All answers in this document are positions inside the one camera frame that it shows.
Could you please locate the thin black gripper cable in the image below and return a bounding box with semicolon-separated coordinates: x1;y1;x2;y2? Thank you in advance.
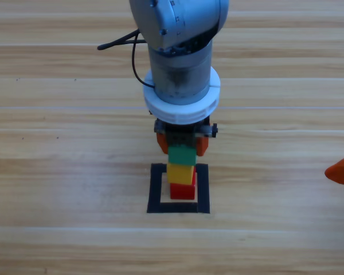
96;28;157;88

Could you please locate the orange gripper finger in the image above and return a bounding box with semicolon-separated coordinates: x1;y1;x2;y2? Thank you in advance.
324;156;344;187

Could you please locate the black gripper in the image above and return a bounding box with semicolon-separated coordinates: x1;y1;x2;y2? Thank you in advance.
154;116;218;157

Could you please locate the yellow wooden block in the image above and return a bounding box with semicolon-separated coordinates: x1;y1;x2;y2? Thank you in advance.
165;163;197;184

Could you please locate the green wooden block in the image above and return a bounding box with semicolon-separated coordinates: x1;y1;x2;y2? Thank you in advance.
167;145;197;166

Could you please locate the black tape square outline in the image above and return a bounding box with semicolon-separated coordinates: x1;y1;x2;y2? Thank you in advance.
146;163;211;215

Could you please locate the red wooden block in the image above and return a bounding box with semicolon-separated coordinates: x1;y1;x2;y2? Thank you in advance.
169;183;196;201

